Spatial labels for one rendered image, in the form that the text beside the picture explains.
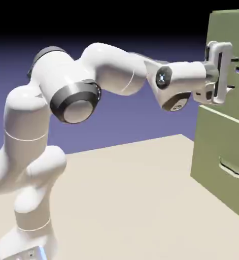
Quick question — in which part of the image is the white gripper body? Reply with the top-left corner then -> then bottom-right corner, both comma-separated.
205,41 -> 233,105

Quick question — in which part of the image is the green drawer front, large handle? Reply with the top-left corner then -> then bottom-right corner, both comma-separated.
190,105 -> 239,225

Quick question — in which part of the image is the green cabinet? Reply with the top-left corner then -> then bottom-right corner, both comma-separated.
190,9 -> 239,225

